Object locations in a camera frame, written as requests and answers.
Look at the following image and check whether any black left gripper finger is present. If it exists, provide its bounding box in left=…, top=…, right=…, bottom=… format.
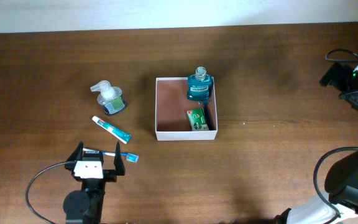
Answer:
left=114, top=142, right=126, bottom=175
left=67, top=141, right=83, bottom=162

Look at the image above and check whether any purple foam soap pump bottle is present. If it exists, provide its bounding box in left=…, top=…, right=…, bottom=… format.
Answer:
left=90, top=80, right=127, bottom=116

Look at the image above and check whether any pink white box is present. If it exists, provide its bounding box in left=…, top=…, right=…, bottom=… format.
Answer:
left=155, top=77, right=218, bottom=141

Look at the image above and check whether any teal mouthwash bottle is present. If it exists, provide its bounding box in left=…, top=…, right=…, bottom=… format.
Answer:
left=187, top=67, right=213, bottom=101

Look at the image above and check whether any blue disposable razor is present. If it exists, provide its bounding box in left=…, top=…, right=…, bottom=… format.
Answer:
left=198, top=101, right=214, bottom=131

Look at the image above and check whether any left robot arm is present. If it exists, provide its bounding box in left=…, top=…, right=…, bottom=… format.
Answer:
left=63, top=142, right=126, bottom=224

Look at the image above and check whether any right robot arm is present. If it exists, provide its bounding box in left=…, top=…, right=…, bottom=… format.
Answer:
left=274, top=54, right=358, bottom=224

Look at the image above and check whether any blue white toothbrush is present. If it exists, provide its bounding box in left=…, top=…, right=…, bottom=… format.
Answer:
left=83, top=148, right=139, bottom=163

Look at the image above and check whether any green white toothpaste tube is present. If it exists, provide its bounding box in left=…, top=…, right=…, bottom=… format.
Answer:
left=92, top=116, right=132, bottom=144

